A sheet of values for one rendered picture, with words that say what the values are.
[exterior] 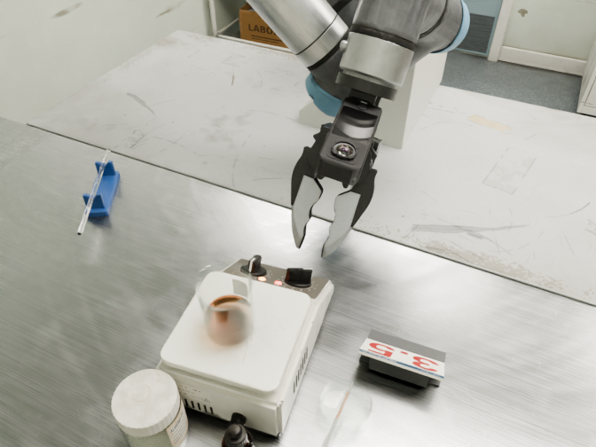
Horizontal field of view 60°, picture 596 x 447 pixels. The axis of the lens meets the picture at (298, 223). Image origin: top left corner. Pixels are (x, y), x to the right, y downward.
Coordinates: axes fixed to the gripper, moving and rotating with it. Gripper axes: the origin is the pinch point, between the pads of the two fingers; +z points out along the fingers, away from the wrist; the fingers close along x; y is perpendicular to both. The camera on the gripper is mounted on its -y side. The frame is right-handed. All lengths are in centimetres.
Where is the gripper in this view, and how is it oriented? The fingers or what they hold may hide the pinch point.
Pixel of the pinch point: (312, 244)
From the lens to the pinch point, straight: 62.5
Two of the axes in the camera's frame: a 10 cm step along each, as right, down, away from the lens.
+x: -9.3, -3.4, 1.3
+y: 2.2, -2.3, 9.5
